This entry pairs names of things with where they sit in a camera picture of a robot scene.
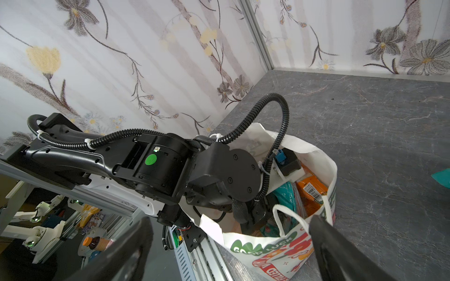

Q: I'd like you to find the teal snack packet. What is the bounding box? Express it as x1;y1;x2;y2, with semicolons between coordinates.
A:
431;168;450;189
260;182;308;237

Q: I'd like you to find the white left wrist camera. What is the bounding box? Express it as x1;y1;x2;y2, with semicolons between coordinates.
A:
273;148;306;182

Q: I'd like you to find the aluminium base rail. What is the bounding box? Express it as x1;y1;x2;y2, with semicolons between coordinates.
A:
1;160;233;281

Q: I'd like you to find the orange snack packet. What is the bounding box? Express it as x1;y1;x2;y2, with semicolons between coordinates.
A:
295;165;328;217

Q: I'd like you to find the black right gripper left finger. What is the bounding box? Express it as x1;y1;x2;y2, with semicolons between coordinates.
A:
67;217;154;281

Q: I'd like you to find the white printed paper bag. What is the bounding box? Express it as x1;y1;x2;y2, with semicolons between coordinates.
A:
180;135;338;281

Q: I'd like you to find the white slotted cable duct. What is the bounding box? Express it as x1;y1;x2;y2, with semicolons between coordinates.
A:
170;226;213;281

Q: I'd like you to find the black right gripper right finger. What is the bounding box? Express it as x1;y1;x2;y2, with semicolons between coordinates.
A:
309;215;394;281

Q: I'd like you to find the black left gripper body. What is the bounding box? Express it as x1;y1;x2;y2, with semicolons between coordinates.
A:
232;194;278;235

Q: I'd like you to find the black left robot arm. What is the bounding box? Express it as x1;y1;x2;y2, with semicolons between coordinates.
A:
22;114;274;235

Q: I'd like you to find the teal snack packet in bag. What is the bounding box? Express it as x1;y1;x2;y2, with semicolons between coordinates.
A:
260;182;308;237

